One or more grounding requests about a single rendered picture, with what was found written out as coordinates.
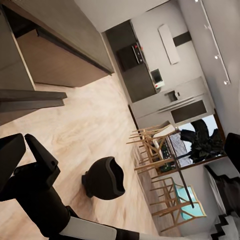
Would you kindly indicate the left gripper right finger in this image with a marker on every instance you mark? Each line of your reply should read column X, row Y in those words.
column 232, row 149

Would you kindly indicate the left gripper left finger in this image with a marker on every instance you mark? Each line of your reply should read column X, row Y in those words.
column 12, row 149

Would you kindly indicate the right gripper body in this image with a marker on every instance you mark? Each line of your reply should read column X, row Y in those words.
column 37, row 196

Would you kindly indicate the breakfast table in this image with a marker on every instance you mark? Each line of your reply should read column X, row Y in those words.
column 178, row 169

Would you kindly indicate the cauldron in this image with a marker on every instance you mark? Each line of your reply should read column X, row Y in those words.
column 105, row 179

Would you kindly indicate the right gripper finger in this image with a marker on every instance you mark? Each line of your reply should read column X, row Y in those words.
column 46, row 161

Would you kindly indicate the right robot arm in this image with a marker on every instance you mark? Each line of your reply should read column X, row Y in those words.
column 32, row 186

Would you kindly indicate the range hood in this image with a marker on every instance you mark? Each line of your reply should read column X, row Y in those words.
column 171, row 43

